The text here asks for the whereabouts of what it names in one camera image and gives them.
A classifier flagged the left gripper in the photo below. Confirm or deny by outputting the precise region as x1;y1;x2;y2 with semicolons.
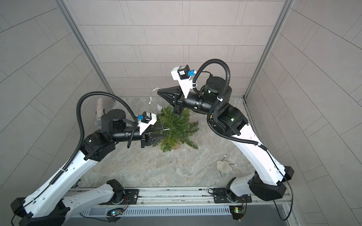
111;120;166;148

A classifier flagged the small green christmas tree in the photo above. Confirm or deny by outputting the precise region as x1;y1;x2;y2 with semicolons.
153;106;199;152

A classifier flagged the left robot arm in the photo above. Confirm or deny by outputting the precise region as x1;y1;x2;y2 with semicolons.
11;109;165;226

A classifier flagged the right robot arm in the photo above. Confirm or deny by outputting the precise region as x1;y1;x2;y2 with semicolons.
157;76;294;202

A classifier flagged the glittery silver microphone on stand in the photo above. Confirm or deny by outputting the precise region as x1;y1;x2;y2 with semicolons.
95;98;104;128

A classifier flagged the white fluffy plush toy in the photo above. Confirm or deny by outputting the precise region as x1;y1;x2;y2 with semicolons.
216;154;238;174

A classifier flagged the left circuit board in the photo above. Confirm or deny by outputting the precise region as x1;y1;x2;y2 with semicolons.
107;208;124;217

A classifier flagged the circuit board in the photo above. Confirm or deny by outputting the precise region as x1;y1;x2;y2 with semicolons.
229;205;246;220
107;208;124;217

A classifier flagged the right circuit board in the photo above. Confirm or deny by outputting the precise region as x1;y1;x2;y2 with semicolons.
229;205;246;220

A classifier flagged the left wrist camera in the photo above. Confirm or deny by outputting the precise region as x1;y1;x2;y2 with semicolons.
137;112;157;135

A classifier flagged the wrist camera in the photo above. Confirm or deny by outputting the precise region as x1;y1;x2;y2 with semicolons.
171;65;197;99
137;112;157;135

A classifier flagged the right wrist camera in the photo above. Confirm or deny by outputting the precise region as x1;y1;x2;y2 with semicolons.
171;65;197;99

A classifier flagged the black corrugated right cable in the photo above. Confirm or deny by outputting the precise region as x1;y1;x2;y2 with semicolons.
192;58;268;152

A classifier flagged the black corrugated cable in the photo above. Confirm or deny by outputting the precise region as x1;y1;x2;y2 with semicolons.
49;91;139;184
192;58;268;152

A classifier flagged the aluminium mounting rail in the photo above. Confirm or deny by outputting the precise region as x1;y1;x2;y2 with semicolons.
62;185;292;210

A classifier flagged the black corrugated left cable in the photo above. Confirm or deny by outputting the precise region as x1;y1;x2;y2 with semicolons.
49;91;139;184

